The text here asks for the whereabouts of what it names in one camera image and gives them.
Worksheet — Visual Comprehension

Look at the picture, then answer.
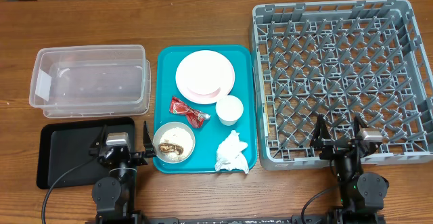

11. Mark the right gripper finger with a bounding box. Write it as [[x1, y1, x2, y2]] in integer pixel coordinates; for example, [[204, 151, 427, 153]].
[[353, 115, 367, 139], [313, 114, 332, 146]]

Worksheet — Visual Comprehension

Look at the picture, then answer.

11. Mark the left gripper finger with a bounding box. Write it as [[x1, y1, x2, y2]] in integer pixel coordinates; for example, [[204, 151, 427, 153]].
[[143, 121, 156, 158], [93, 125, 108, 148]]

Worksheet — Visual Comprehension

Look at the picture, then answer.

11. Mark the white bowl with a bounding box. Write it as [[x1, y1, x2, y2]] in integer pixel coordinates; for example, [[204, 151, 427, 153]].
[[153, 122, 196, 164]]

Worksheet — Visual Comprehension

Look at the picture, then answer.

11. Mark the rice and food scrap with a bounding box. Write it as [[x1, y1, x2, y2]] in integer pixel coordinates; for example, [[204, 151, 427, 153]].
[[158, 127, 194, 162]]

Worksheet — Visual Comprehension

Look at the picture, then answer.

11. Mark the red ketchup packet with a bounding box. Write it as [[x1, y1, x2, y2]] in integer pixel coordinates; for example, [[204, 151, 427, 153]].
[[169, 96, 210, 129]]

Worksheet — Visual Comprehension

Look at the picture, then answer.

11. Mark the white napkin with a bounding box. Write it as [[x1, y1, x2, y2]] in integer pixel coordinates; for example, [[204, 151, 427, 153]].
[[214, 130, 250, 174]]

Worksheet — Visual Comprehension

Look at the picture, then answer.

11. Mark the white paper cup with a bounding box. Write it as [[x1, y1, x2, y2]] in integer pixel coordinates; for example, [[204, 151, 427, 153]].
[[216, 95, 244, 126]]

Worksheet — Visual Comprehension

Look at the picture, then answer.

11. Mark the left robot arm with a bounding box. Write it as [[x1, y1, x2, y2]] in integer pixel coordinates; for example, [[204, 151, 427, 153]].
[[89, 122, 156, 224]]

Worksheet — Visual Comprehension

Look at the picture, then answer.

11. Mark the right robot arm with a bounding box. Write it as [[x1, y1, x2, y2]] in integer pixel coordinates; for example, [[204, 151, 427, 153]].
[[300, 114, 389, 223]]

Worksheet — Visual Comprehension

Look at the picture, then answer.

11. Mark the grey dishwasher rack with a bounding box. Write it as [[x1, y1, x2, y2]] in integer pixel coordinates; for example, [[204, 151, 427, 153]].
[[251, 0, 432, 171]]

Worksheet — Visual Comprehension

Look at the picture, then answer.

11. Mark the black plastic tray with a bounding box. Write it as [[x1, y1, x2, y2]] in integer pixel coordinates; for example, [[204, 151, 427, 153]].
[[36, 117, 135, 189]]

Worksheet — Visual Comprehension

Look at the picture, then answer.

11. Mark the teal plastic tray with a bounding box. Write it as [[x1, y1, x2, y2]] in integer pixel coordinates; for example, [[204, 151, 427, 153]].
[[154, 45, 257, 174]]

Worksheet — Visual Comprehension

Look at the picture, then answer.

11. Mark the clear plastic bin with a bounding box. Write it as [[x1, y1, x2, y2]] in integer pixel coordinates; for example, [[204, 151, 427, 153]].
[[29, 45, 152, 118]]

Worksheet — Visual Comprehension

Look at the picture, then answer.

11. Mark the pink round plate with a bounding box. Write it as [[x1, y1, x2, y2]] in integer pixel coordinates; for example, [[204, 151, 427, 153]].
[[175, 50, 235, 104]]

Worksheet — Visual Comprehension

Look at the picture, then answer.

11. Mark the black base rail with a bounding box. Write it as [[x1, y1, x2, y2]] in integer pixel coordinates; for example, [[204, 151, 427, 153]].
[[145, 214, 331, 224]]

